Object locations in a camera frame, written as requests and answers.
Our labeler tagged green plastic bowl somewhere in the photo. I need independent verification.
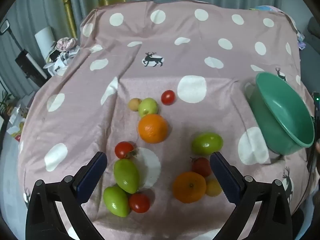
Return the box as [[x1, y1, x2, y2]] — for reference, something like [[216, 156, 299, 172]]
[[246, 71, 315, 155]]

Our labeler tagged dark red tomato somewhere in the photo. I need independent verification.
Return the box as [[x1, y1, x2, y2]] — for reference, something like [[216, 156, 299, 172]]
[[190, 157, 212, 177]]

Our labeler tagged gold patterned curtain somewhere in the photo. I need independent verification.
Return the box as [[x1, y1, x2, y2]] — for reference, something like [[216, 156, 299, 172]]
[[59, 0, 125, 39]]

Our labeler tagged potted plant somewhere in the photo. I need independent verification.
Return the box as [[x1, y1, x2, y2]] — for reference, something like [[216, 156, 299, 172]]
[[0, 90, 13, 117]]

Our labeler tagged red tomato with stem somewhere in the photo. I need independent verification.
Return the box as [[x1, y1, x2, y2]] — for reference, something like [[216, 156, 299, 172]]
[[114, 141, 139, 159]]

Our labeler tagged white framed mirror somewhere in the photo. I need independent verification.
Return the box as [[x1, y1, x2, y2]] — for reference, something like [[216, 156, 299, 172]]
[[0, 20, 11, 34]]

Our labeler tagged pink polka dot blanket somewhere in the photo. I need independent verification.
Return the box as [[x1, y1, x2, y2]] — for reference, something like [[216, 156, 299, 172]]
[[17, 0, 318, 240]]

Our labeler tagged purple cloth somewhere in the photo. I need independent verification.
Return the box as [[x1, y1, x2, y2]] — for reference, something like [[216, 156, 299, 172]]
[[297, 31, 307, 51]]

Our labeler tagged orange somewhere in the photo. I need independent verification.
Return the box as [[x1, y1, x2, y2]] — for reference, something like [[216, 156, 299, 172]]
[[138, 114, 169, 144], [172, 171, 207, 204]]

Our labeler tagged green oval fruit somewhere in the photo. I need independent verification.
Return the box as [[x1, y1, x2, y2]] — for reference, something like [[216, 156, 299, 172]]
[[103, 186, 131, 217], [114, 158, 140, 194], [191, 132, 223, 155]]

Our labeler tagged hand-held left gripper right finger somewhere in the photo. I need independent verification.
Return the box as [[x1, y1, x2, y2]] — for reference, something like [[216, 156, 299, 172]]
[[209, 151, 293, 240]]

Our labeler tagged pastel patterned cloth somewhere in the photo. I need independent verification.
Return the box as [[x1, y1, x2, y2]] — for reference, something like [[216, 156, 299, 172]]
[[249, 5, 285, 13]]

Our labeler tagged round green fruit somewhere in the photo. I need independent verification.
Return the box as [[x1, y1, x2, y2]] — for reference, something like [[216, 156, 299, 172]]
[[138, 98, 159, 117]]

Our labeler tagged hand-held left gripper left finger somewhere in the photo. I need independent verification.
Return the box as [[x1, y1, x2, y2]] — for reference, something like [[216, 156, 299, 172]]
[[25, 151, 108, 240]]

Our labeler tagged small yellow-brown round fruit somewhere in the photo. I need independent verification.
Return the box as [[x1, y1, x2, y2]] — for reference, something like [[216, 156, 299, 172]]
[[128, 98, 141, 111], [205, 178, 223, 197]]

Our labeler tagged pile of clothes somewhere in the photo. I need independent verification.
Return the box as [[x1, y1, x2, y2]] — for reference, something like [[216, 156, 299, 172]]
[[44, 37, 80, 77]]

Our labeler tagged white printed box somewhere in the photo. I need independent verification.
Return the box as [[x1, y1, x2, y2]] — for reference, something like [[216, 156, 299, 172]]
[[5, 105, 28, 143]]

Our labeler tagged grey sofa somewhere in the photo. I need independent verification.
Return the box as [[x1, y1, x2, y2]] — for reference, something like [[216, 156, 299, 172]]
[[300, 17, 320, 55]]

